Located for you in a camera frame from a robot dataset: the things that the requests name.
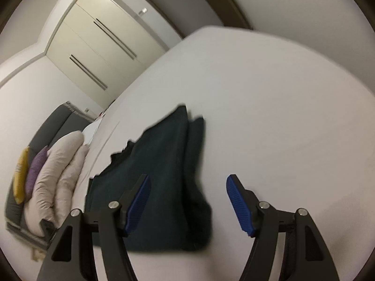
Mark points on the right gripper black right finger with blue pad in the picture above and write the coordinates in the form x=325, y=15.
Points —
x=306, y=255

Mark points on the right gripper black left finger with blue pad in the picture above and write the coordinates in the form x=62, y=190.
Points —
x=71, y=252

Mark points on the dark green knit sweater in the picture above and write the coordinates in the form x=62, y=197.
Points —
x=177, y=216

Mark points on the brown bedroom door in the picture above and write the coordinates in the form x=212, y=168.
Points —
x=187, y=16

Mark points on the beige folded duvet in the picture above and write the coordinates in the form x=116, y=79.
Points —
x=40, y=205

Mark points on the purple cushion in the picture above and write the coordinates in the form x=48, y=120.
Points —
x=34, y=170

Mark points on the yellow cushion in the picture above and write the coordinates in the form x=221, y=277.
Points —
x=20, y=176

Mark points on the white bed with sheet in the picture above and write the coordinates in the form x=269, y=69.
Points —
x=295, y=127

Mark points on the white pillow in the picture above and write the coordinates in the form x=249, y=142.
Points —
x=90, y=131

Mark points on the dark grey headboard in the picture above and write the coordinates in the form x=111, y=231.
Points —
x=65, y=119

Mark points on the cream wardrobe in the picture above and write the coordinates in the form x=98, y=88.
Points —
x=102, y=49

